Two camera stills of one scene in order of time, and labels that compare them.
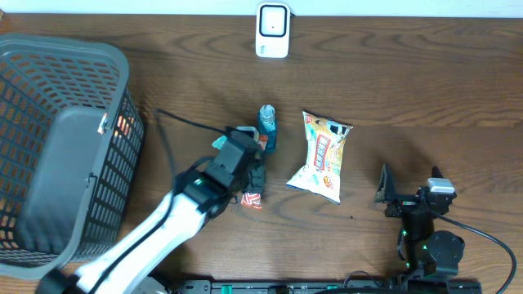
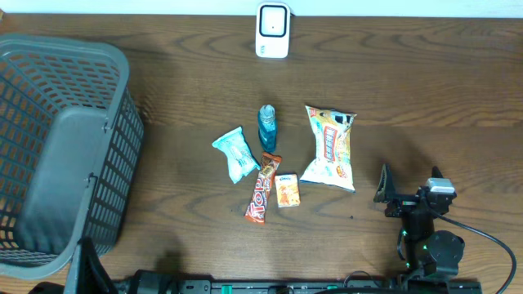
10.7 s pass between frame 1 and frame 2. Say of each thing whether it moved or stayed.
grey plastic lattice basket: stayed
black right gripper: stayed
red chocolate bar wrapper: moved
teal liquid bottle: stayed
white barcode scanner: stayed
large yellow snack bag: moved
